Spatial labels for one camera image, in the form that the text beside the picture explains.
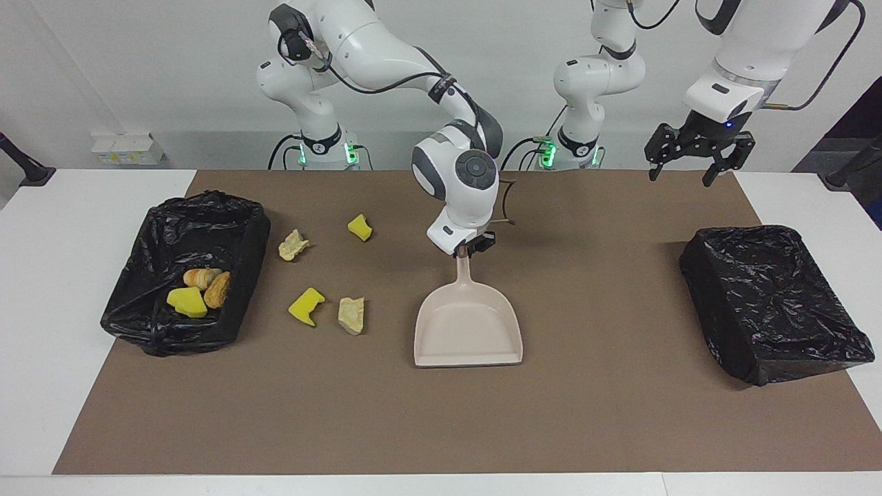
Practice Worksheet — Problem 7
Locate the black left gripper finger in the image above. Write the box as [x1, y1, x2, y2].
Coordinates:
[644, 123, 683, 183]
[701, 133, 757, 189]

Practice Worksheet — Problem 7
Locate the beige plastic dustpan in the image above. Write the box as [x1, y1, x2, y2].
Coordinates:
[413, 254, 524, 368]

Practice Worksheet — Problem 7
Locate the beige stone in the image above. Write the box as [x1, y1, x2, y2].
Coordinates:
[338, 297, 365, 336]

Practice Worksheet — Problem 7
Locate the cream torn croissant piece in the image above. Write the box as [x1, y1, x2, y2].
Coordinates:
[278, 229, 311, 262]

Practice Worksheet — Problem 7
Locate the notched yellow sponge chunk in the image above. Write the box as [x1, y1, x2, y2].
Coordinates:
[288, 287, 326, 327]

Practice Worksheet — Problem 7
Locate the brown round bread roll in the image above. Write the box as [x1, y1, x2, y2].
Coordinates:
[204, 271, 232, 309]

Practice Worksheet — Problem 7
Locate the striped orange croissant piece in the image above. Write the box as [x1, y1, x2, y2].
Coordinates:
[183, 268, 223, 290]

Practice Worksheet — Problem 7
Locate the black bag lined bin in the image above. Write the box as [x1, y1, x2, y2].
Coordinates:
[679, 225, 876, 387]
[100, 191, 271, 358]

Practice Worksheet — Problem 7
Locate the black stand foot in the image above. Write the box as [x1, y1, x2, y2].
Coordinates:
[819, 134, 882, 190]
[0, 131, 57, 187]

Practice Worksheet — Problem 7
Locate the brown paper table mat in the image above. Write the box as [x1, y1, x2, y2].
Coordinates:
[52, 170, 882, 475]

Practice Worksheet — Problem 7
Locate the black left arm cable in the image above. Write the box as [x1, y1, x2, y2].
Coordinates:
[624, 0, 866, 112]

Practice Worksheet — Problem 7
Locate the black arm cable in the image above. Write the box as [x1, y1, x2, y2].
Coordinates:
[278, 28, 516, 228]
[624, 0, 866, 112]

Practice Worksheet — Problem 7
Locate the black base cable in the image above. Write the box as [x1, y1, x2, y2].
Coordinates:
[267, 133, 304, 171]
[501, 136, 552, 171]

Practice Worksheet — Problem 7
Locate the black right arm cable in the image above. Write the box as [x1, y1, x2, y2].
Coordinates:
[278, 28, 516, 228]

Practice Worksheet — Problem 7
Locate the white wall socket box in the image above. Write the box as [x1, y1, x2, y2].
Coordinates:
[91, 133, 166, 166]

